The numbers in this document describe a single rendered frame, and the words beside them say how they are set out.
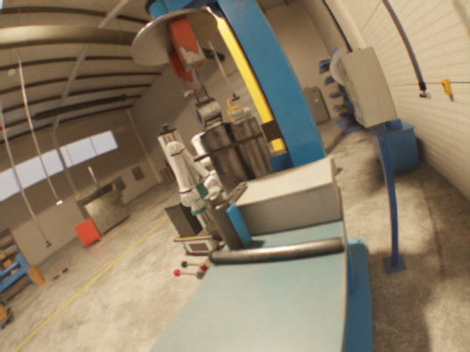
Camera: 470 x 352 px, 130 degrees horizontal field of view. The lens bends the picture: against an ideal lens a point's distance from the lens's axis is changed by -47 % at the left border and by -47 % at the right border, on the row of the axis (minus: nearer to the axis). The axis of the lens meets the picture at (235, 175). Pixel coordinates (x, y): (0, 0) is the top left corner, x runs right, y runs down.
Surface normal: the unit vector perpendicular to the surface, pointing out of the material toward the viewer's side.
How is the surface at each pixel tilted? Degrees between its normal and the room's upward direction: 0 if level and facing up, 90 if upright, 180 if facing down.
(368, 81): 90
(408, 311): 0
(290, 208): 90
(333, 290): 0
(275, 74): 90
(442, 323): 0
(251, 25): 90
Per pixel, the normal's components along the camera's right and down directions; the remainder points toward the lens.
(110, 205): 0.79, -0.22
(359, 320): -0.40, -0.89
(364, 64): -0.38, 0.37
